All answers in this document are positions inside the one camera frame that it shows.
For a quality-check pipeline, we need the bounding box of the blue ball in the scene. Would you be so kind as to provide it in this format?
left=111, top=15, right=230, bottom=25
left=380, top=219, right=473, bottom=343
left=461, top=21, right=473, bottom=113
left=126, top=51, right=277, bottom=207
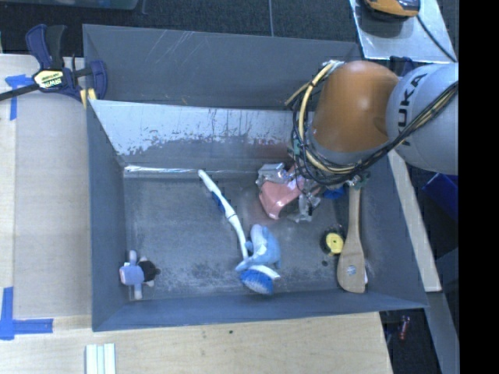
left=322, top=186, right=347, bottom=202

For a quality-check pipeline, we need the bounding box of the yellow and black tape measure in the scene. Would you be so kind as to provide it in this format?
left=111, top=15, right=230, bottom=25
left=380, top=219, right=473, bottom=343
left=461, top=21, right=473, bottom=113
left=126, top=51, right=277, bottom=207
left=320, top=227, right=346, bottom=256

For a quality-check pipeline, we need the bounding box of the light blue toy animal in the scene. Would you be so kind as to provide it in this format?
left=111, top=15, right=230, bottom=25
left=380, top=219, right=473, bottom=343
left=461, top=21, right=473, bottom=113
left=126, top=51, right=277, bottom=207
left=234, top=224, right=283, bottom=274

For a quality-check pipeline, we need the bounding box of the white and blue dish brush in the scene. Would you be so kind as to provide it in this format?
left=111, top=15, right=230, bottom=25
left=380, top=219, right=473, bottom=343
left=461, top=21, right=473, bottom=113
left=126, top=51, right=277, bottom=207
left=197, top=168, right=282, bottom=296

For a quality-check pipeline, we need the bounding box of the wooden spatula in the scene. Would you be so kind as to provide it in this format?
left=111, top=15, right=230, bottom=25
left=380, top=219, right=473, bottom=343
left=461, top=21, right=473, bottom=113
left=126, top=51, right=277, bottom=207
left=336, top=183, right=368, bottom=295

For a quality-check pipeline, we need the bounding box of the grey metal bin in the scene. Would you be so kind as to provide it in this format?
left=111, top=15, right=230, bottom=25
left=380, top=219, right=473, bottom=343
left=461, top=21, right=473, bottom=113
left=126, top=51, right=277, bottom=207
left=82, top=23, right=430, bottom=333

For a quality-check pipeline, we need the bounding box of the blue toy animal dark head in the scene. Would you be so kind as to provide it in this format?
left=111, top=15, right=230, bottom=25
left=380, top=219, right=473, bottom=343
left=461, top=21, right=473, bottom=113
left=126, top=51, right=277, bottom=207
left=118, top=249, right=162, bottom=301

